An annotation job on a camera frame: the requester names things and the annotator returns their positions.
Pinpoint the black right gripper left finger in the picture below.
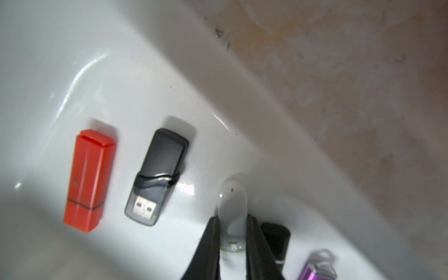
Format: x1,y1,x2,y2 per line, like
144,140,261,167
182,216,221,280

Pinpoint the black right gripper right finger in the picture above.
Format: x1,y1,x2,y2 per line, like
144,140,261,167
246,215,284,280

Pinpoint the black usb drive white stripe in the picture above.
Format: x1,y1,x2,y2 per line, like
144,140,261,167
261,222,291,272

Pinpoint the purple usb flash drive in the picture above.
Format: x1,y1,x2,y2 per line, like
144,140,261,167
298,249,338,280

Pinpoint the white usb flash drive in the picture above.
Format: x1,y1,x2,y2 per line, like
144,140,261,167
218,180,248,280

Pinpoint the black usb drive silver clip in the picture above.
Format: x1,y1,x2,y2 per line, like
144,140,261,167
125,128,189,226

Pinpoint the red usb flash drive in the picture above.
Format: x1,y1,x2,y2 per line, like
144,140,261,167
64,129,117,233

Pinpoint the white storage box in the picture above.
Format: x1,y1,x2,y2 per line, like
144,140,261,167
1,1,437,280

